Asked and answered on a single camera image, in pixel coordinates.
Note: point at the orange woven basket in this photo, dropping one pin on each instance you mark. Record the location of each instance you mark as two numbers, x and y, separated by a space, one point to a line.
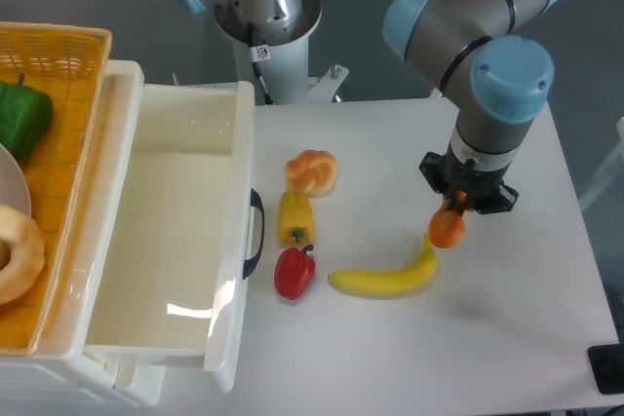
67 63

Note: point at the open white upper drawer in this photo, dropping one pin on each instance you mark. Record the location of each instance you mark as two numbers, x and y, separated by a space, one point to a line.
175 277

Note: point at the black drawer handle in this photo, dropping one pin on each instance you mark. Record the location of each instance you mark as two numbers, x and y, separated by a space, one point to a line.
257 234

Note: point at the green bell pepper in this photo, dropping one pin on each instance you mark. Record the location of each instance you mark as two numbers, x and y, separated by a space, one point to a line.
26 115

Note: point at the white plate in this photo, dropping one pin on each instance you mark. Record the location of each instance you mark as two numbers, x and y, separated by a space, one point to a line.
14 191

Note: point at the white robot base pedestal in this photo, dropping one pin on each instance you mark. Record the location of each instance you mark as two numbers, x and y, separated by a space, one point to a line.
270 41

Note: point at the ring donut bread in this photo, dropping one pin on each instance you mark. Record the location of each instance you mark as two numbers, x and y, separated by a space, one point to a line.
26 253

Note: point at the yellow banana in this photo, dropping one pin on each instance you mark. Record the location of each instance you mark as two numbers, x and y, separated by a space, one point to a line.
388 283

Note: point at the black device at table edge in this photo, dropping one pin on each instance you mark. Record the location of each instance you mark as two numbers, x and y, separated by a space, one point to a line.
607 366

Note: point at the red bell pepper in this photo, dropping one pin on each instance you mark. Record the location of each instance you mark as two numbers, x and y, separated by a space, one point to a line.
294 271

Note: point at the knotted bread roll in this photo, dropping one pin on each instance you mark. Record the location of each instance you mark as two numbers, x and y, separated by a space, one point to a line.
313 172

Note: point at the yellow bell pepper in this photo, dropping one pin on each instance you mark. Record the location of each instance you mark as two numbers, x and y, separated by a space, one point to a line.
295 219

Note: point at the white frame at right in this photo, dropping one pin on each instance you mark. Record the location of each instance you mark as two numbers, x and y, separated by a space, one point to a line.
605 173

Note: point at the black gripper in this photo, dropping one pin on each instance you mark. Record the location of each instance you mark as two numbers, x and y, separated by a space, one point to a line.
464 187

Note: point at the long orange bread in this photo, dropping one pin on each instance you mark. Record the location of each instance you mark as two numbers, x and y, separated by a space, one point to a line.
446 228

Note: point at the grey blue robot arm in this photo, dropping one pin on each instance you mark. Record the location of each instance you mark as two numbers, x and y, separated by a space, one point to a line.
468 49

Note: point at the white drawer cabinet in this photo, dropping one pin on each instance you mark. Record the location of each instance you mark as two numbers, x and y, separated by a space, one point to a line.
61 370

